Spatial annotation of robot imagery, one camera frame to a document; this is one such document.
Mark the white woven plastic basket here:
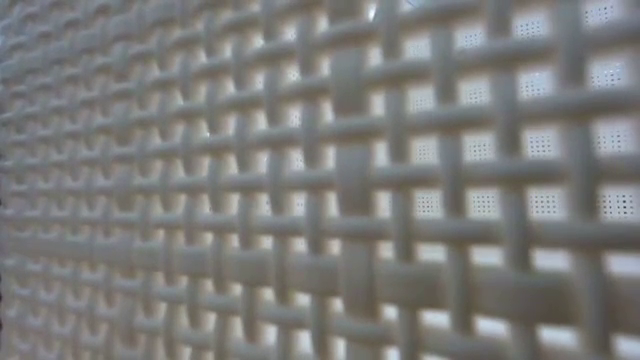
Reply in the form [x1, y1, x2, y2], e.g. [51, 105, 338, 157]
[0, 0, 640, 360]

